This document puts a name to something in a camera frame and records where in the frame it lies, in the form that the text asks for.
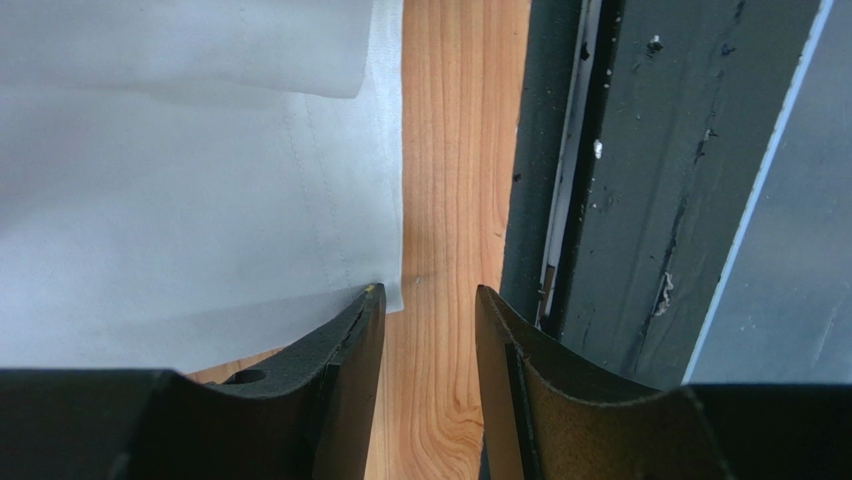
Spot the white printed t-shirt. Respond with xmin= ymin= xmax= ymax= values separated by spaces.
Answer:
xmin=1 ymin=1 xmax=404 ymax=373

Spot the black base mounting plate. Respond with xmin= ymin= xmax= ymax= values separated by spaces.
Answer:
xmin=499 ymin=1 xmax=832 ymax=389

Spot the aluminium rail frame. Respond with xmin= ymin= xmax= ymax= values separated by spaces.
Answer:
xmin=684 ymin=1 xmax=851 ymax=384

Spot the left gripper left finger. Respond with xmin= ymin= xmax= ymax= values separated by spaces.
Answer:
xmin=1 ymin=285 xmax=386 ymax=479

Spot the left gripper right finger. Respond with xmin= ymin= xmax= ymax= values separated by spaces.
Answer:
xmin=475 ymin=284 xmax=852 ymax=480

